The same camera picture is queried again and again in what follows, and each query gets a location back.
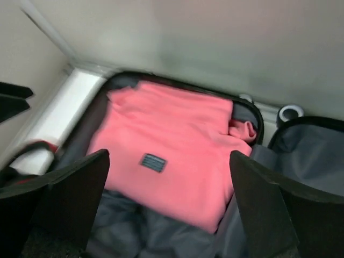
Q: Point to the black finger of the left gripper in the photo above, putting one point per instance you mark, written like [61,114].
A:
[15,90]
[12,106]

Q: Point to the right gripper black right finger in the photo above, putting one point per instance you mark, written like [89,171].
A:
[282,217]

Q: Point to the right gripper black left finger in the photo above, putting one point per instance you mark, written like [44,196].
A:
[52,215]

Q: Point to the red black headphones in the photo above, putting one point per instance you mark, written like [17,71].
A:
[14,171]

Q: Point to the pink sweatshirt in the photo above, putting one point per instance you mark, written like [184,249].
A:
[170,150]

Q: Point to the pink hard-shell suitcase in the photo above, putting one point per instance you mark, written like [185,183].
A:
[308,150]

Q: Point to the grey tape roll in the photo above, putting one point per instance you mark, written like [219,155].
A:
[287,113]

